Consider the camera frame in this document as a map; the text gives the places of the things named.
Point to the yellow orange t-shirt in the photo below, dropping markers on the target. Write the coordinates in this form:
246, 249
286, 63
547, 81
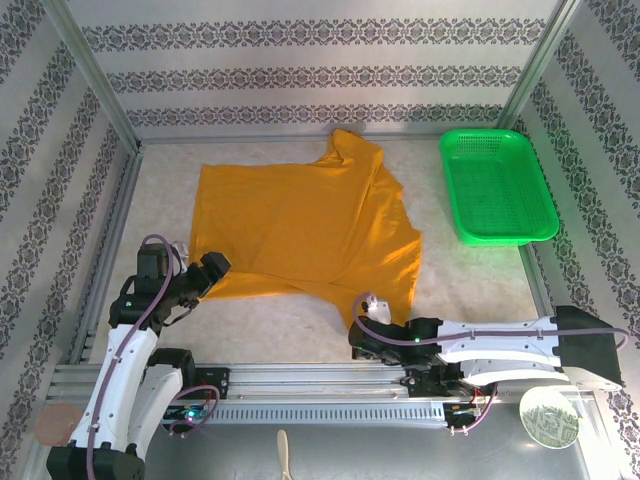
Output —
300, 220

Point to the green plastic perforated basket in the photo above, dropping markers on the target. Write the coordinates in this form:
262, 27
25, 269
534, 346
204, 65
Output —
500, 190

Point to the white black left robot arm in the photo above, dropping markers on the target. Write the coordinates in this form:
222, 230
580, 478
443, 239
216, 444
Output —
125, 370

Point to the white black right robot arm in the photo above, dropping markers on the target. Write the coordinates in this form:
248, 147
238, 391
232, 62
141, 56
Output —
500, 350

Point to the small controller board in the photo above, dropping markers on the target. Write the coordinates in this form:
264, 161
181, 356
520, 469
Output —
187, 414
465, 411

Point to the pink round disc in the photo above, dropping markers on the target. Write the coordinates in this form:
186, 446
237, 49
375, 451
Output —
55, 425

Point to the green patterned round plate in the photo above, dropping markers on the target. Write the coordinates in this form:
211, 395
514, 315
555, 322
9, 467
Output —
549, 416

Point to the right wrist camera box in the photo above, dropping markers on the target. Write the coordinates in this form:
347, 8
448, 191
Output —
379, 310

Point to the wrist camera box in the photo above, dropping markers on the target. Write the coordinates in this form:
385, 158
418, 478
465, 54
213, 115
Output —
379, 310
181, 251

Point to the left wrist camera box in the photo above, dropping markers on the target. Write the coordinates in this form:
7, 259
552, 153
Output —
181, 251

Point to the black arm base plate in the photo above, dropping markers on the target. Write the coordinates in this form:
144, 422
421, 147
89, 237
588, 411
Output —
215, 382
415, 387

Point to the aluminium mounting rail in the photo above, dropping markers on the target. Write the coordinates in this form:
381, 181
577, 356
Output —
320, 380

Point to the aluminium frame bottom rail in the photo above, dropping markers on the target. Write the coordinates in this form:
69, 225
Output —
107, 225
250, 138
537, 280

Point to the aluminium frame post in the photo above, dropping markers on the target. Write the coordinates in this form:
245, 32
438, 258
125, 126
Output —
95, 75
537, 65

